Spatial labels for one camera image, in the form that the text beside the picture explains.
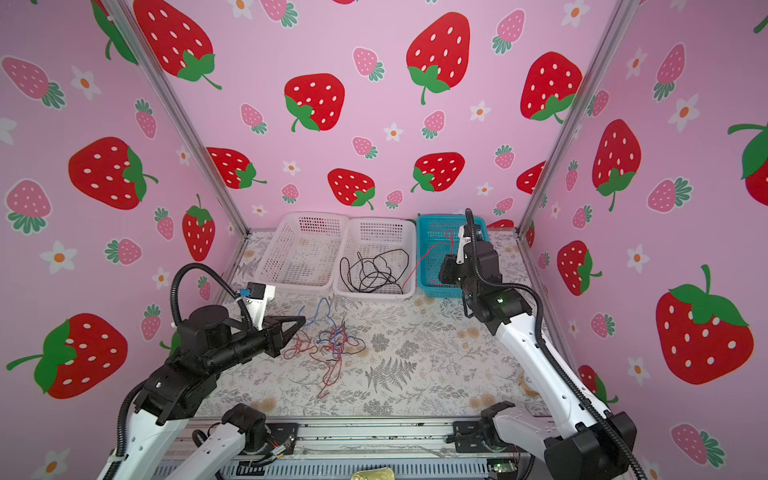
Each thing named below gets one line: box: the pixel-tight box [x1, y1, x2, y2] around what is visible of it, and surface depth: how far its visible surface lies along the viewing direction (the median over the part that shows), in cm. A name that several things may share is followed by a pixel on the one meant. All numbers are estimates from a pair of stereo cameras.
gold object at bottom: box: [351, 468, 395, 480], surface depth 66 cm
